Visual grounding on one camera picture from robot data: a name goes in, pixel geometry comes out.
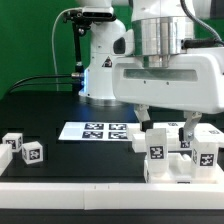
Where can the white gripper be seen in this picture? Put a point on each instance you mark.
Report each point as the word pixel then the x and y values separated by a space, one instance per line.
pixel 192 82

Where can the white chair seat with pegs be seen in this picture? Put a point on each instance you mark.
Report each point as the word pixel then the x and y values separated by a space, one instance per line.
pixel 180 172

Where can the white tagged cube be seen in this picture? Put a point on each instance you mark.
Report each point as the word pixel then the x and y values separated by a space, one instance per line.
pixel 32 152
pixel 15 139

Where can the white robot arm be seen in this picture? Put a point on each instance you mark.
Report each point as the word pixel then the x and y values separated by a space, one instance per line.
pixel 159 63

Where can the white block chair part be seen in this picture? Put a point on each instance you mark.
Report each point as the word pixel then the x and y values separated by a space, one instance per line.
pixel 173 143

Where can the white marker sheet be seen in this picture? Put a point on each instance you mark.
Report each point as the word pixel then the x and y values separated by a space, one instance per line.
pixel 94 131

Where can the white chair back frame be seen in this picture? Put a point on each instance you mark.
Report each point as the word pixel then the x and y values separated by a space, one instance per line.
pixel 203 129

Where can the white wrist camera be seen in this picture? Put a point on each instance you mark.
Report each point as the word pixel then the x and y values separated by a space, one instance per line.
pixel 125 44

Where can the white front border rail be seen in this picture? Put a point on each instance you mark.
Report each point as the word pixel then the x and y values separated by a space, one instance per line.
pixel 111 196

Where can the white border rail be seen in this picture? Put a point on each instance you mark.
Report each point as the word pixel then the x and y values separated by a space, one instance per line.
pixel 111 196
pixel 5 156

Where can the black camera on stand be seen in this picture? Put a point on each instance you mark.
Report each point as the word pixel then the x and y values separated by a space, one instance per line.
pixel 81 19

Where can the white left border rail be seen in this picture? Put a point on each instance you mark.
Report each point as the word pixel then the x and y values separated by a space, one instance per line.
pixel 5 156

